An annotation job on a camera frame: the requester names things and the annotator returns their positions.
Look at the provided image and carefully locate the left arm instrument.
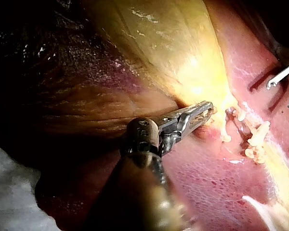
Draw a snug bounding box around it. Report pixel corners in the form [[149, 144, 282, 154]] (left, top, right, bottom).
[[121, 111, 186, 159]]

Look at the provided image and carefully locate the thin tube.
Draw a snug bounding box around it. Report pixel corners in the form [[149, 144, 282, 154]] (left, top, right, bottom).
[[225, 107, 252, 146]]

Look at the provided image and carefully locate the white cloth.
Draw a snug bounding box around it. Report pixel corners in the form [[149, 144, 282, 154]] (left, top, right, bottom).
[[0, 141, 61, 231]]

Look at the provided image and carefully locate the white clip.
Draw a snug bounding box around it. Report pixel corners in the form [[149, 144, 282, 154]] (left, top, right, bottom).
[[244, 144, 268, 166], [220, 112, 247, 143], [247, 120, 272, 148]]

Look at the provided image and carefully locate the gallbladder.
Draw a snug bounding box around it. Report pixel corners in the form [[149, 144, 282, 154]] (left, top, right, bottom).
[[45, 0, 234, 135]]

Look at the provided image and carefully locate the dark red liver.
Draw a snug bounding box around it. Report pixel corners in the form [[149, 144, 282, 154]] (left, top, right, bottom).
[[0, 0, 289, 231]]

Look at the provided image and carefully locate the left arm instrument jaw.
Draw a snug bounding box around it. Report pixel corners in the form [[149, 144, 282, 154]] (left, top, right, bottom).
[[180, 101, 214, 119], [183, 109, 217, 132]]

